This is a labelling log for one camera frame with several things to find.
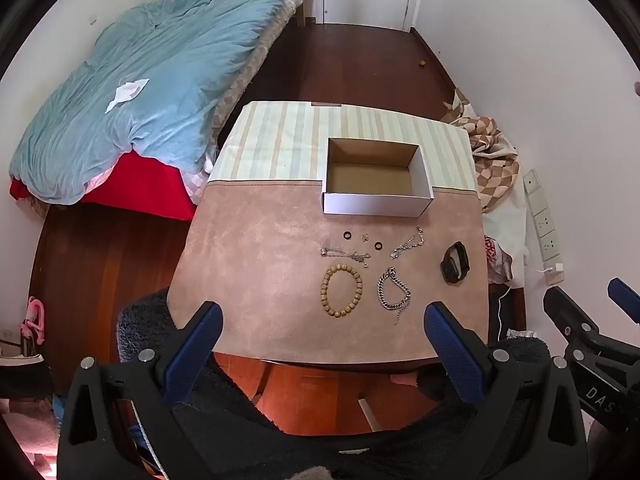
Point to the white tissue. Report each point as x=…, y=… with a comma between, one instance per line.
x=125, y=92

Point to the wooden bed frame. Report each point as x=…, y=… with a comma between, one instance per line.
x=302, y=12

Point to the white sheet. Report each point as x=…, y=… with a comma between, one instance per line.
x=507, y=220

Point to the light blue duvet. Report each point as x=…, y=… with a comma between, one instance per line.
x=165, y=85

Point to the brown checkered blanket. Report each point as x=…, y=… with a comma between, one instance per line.
x=492, y=160

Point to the red and white plastic bag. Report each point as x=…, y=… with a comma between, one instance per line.
x=495, y=260

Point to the white cardboard box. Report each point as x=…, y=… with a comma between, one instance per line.
x=370, y=177

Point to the dark fuzzy cloth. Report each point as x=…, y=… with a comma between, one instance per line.
x=145, y=320

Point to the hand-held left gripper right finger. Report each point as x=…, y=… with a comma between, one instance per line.
x=450, y=350

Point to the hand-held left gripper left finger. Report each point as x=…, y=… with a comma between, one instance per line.
x=197, y=350

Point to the black fitness band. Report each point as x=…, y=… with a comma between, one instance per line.
x=445, y=266

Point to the dark bag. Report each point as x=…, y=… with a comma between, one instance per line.
x=25, y=375

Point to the white charger plug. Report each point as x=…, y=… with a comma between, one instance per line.
x=556, y=272

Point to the pink hanger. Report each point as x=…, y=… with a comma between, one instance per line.
x=34, y=317

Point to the white wall socket panel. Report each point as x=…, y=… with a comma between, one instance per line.
x=542, y=220

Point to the red bed sheet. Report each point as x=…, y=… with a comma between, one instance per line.
x=150, y=185

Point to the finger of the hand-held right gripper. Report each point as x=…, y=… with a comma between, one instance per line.
x=627, y=297
x=575, y=325

